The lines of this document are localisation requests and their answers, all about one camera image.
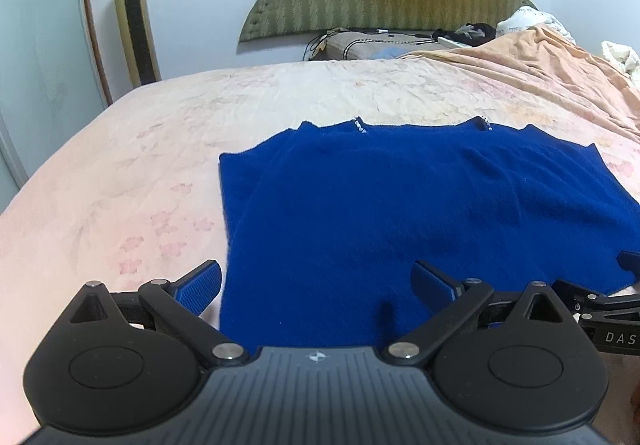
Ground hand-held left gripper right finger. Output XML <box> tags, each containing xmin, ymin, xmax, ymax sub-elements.
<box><xmin>387</xmin><ymin>260</ymin><xmax>577</xmax><ymax>368</ymax></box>

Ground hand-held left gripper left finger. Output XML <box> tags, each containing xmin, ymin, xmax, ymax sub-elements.
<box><xmin>67</xmin><ymin>259</ymin><xmax>251</xmax><ymax>368</ymax></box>

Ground blue knit sweater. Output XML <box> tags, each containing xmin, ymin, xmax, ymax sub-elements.
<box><xmin>218</xmin><ymin>116</ymin><xmax>640</xmax><ymax>356</ymax></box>

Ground black clothes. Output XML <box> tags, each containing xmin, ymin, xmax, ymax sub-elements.
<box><xmin>432</xmin><ymin>22</ymin><xmax>496</xmax><ymax>46</ymax></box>

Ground white fluffy cloth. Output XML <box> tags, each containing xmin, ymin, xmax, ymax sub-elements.
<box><xmin>600</xmin><ymin>40</ymin><xmax>640</xmax><ymax>76</ymax></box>

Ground orange blanket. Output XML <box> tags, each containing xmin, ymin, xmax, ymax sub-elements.
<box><xmin>400</xmin><ymin>25</ymin><xmax>640</xmax><ymax>146</ymax></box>

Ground brown pillow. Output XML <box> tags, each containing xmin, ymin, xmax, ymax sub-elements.
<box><xmin>320</xmin><ymin>30</ymin><xmax>451</xmax><ymax>61</ymax></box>

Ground white floral pillow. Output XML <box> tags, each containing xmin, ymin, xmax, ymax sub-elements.
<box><xmin>495</xmin><ymin>5</ymin><xmax>576</xmax><ymax>43</ymax></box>

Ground gold tower fan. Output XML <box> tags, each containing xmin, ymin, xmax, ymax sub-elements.
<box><xmin>110</xmin><ymin>0</ymin><xmax>162</xmax><ymax>87</ymax></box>

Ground frosted glass flower door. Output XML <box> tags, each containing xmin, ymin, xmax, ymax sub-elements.
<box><xmin>0</xmin><ymin>0</ymin><xmax>113</xmax><ymax>216</ymax></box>

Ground black cable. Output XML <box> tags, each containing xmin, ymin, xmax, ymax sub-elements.
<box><xmin>302</xmin><ymin>28</ymin><xmax>331</xmax><ymax>62</ymax></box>

